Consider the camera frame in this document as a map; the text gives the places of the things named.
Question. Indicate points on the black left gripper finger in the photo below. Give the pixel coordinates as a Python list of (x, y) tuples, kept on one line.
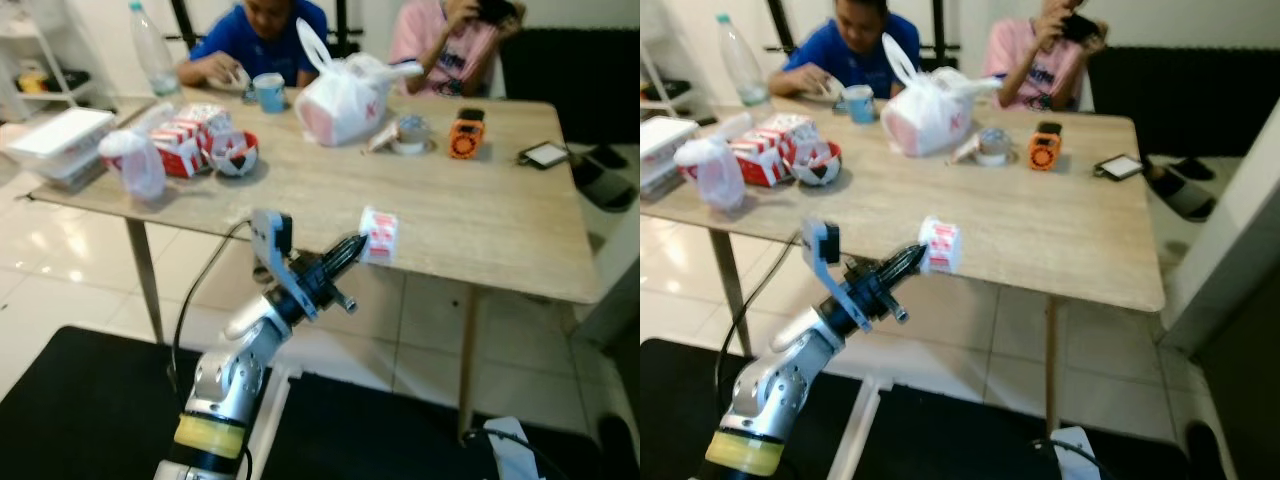
[(342, 252), (902, 277), (343, 268), (900, 261)]

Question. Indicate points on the small white KFC cup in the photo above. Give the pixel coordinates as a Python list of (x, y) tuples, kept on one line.
[(380, 235), (942, 245)]

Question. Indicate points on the light wooden dining table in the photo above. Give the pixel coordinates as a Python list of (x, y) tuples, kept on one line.
[(1040, 235), (450, 220)]

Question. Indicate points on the red black white bowl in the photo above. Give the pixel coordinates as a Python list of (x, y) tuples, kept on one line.
[(235, 158), (818, 168)]

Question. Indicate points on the grey tape roll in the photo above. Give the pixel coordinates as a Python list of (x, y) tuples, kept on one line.
[(995, 148), (412, 137)]

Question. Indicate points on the white plastic KFC bag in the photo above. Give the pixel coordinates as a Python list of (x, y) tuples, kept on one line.
[(930, 120), (340, 110)]

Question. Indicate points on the light blue cup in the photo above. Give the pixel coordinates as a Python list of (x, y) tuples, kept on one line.
[(860, 106), (270, 95)]

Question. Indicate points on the orange black portable device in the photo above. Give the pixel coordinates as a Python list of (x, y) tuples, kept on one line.
[(466, 138), (1046, 150)]

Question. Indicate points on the red white KFC box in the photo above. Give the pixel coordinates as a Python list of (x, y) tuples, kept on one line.
[(180, 145), (762, 155)]

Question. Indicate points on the small clear plastic bag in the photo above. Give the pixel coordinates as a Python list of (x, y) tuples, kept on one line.
[(140, 170), (715, 180)]

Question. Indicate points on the person in blue shirt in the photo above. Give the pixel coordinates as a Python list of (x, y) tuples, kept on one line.
[(850, 60), (260, 50)]

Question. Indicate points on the black smartphone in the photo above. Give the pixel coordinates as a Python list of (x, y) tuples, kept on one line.
[(1120, 167), (544, 155)]

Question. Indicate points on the person in pink shirt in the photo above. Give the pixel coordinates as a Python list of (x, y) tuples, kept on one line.
[(430, 40), (1020, 55)]

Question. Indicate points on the clear plastic water bottle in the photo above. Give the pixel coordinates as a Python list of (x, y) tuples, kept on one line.
[(155, 55), (742, 65)]

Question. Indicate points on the white foam food container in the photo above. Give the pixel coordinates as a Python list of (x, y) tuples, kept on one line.
[(665, 140), (60, 135)]

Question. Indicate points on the black slipper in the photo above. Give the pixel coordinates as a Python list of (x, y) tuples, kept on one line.
[(605, 190), (608, 157), (613, 450), (1200, 455), (1195, 167), (1185, 197)]

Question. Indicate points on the black foam mat panel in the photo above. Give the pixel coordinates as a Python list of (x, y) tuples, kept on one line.
[(570, 85), (1180, 100)]

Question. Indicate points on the white shelf rack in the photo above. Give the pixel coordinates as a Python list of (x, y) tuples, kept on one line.
[(60, 75), (665, 90)]

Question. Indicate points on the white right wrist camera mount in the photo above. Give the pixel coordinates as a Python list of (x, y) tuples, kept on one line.
[(515, 455), (1078, 460)]

